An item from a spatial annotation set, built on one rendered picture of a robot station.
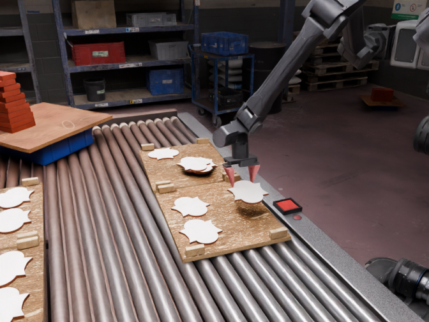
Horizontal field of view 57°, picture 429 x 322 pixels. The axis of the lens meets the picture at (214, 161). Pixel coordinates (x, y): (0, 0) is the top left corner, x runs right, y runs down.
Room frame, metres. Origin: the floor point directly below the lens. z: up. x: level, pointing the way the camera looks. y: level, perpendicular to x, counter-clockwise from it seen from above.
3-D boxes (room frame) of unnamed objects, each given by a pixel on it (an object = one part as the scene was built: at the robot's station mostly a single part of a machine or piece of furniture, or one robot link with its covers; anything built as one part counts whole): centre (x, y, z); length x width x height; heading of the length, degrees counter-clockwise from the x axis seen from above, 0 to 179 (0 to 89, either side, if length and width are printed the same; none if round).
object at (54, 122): (1.79, 0.85, 1.03); 0.50 x 0.50 x 0.02; 62
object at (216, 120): (4.95, -0.07, 0.46); 0.79 x 0.62 x 0.91; 23
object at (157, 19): (5.70, 0.87, 1.16); 0.60 x 0.40 x 0.15; 116
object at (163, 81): (5.81, 0.74, 0.32); 0.50 x 0.41 x 0.37; 109
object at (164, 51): (5.79, 0.66, 0.76); 0.50 x 0.36 x 0.24; 119
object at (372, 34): (1.46, -0.57, 1.45); 0.09 x 0.08 x 0.12; 43
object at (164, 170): (1.55, 0.13, 0.93); 0.41 x 0.35 x 0.02; 17
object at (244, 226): (1.15, -0.01, 0.93); 0.41 x 0.35 x 0.02; 19
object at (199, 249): (0.92, 0.06, 0.95); 0.06 x 0.02 x 0.03; 109
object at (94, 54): (5.44, 1.57, 0.78); 0.66 x 0.45 x 0.28; 113
